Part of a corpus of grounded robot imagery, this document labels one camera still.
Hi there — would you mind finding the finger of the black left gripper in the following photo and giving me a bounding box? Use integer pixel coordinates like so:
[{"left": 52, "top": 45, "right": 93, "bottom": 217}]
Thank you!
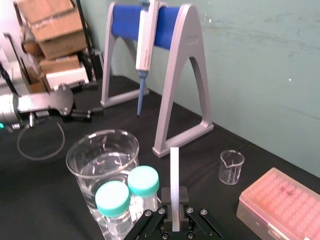
[
  {"left": 63, "top": 111, "right": 93, "bottom": 124},
  {"left": 74, "top": 106, "right": 104, "bottom": 115}
]

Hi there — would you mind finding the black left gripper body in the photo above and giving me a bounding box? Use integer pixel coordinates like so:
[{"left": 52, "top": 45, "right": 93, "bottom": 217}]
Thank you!
[{"left": 12, "top": 84, "right": 77, "bottom": 118}]

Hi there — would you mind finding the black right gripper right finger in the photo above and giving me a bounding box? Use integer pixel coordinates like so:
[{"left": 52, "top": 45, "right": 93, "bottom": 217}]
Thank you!
[{"left": 178, "top": 186, "right": 225, "bottom": 240}]

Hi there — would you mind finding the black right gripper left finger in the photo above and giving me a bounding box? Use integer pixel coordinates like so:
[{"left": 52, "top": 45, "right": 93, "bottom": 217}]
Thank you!
[{"left": 124, "top": 187, "right": 174, "bottom": 240}]

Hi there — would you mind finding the white stirring rod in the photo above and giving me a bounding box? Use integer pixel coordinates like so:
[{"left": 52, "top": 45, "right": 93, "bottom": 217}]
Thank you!
[{"left": 169, "top": 146, "right": 181, "bottom": 232}]

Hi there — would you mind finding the white box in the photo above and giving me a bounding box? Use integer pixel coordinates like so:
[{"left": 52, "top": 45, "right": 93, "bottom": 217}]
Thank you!
[{"left": 45, "top": 66, "right": 90, "bottom": 91}]

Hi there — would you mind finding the flat brown cardboard box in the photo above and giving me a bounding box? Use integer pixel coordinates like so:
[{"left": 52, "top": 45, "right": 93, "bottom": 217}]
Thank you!
[{"left": 38, "top": 54, "right": 81, "bottom": 75}]

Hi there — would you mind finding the clear bottle with teal cap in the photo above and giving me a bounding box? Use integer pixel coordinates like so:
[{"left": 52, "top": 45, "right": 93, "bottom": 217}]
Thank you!
[
  {"left": 94, "top": 180, "right": 133, "bottom": 240},
  {"left": 127, "top": 165, "right": 161, "bottom": 221}
]

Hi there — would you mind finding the large clear glass beaker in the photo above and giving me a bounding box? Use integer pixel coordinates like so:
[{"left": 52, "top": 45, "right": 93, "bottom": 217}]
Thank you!
[{"left": 65, "top": 129, "right": 140, "bottom": 238}]

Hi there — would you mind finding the small clear glass beaker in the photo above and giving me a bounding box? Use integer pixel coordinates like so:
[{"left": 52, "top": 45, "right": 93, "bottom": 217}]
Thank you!
[{"left": 218, "top": 149, "right": 245, "bottom": 186}]

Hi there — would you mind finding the black stand pole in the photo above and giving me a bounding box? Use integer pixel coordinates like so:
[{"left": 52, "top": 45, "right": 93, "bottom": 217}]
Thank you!
[{"left": 74, "top": 0, "right": 97, "bottom": 83}]

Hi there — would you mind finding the large brown cardboard box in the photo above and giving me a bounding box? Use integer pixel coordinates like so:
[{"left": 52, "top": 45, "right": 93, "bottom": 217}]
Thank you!
[{"left": 14, "top": 0, "right": 88, "bottom": 60}]

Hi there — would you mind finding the white and blue pipette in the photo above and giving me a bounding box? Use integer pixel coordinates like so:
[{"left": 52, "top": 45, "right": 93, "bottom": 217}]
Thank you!
[{"left": 135, "top": 0, "right": 159, "bottom": 118}]

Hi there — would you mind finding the pink pipette tip box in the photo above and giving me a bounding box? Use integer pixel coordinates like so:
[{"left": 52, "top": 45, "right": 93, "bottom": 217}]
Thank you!
[{"left": 236, "top": 167, "right": 320, "bottom": 240}]

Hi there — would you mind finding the black table cloth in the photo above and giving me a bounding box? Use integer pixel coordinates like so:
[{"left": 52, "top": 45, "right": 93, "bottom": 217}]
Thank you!
[{"left": 0, "top": 74, "right": 320, "bottom": 240}]

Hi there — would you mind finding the grey and blue pipette stand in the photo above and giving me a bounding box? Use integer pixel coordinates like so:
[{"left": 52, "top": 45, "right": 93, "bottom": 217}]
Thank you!
[{"left": 99, "top": 1, "right": 215, "bottom": 159}]

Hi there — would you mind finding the thin dark gripper cable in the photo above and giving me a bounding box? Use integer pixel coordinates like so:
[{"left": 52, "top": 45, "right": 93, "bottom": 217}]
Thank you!
[{"left": 16, "top": 113, "right": 66, "bottom": 161}]

